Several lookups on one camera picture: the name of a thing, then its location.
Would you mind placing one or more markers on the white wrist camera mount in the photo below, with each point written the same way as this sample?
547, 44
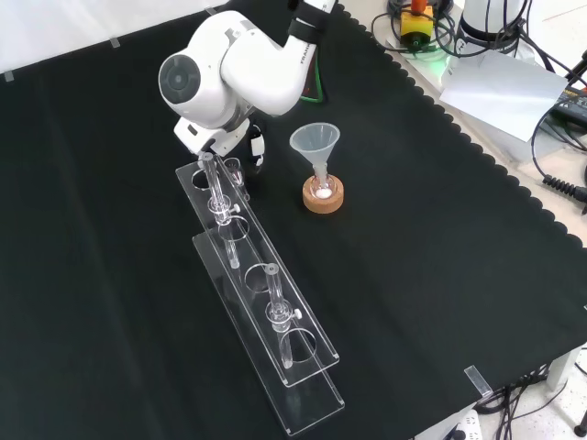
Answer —
206, 135

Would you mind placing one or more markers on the yellow stop button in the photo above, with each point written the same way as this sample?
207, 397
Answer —
416, 25

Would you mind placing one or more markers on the clear round-bottom flask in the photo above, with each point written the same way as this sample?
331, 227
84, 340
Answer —
323, 189

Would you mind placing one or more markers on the clear acrylic funnel stand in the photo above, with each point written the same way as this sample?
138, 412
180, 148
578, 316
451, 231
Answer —
270, 298

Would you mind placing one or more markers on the translucent plastic funnel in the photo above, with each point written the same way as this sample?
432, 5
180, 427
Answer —
316, 142

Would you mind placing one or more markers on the black bench cloth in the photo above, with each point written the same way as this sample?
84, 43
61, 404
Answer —
413, 238

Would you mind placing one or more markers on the white power strip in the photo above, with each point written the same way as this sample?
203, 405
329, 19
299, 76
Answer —
461, 426

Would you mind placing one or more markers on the clear cloth clip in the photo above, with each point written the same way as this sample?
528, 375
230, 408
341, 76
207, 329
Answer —
7, 75
115, 43
477, 380

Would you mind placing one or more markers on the pale grey board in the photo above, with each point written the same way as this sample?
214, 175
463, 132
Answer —
500, 91

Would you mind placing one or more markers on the black yellow device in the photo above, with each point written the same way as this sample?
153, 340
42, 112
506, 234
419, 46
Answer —
573, 102

